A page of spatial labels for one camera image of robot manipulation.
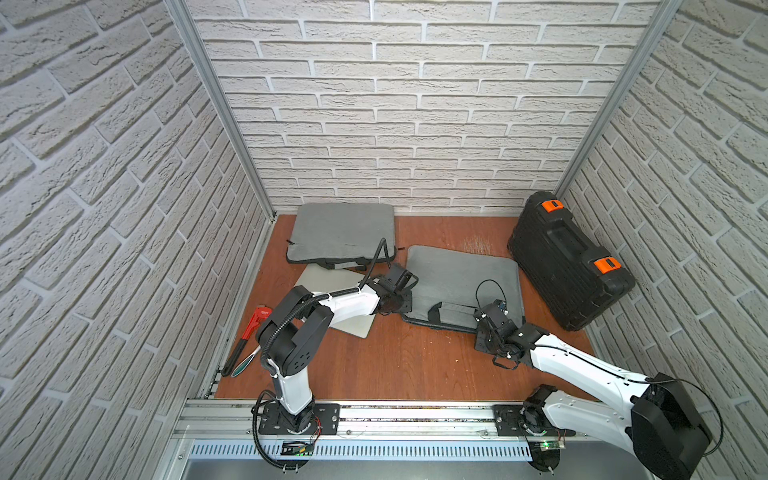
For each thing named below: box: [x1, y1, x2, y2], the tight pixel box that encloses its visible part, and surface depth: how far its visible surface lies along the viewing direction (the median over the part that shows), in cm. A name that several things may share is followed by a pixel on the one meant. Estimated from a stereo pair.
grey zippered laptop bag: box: [286, 203, 397, 271], surface depth 115 cm
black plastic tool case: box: [507, 191, 636, 332], surface depth 82 cm
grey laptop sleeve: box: [403, 246, 524, 333], surface depth 96 cm
